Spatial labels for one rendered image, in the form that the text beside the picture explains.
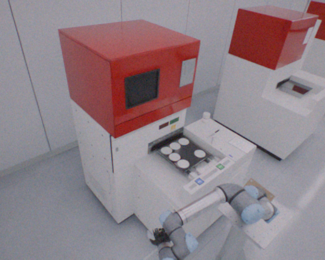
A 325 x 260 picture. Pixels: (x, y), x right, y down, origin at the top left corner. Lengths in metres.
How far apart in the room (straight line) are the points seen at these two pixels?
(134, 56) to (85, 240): 1.88
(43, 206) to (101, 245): 0.84
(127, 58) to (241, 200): 1.04
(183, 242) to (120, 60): 1.06
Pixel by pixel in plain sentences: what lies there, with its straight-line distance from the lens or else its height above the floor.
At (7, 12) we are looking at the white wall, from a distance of 2.86.
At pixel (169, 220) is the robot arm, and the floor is 1.34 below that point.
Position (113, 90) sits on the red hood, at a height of 1.61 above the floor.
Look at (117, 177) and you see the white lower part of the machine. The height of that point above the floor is 0.75.
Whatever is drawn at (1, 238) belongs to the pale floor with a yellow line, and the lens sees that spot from 3.01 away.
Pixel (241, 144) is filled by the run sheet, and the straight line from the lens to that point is 2.35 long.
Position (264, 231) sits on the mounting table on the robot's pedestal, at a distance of 1.96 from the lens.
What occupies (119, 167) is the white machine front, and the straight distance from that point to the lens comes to 2.09.
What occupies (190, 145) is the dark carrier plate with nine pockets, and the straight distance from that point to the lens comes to 2.29.
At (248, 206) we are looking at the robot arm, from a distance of 1.31.
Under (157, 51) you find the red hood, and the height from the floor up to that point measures 1.81.
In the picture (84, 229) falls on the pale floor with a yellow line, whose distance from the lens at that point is 2.80.
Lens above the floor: 2.34
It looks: 37 degrees down
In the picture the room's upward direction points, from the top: 5 degrees clockwise
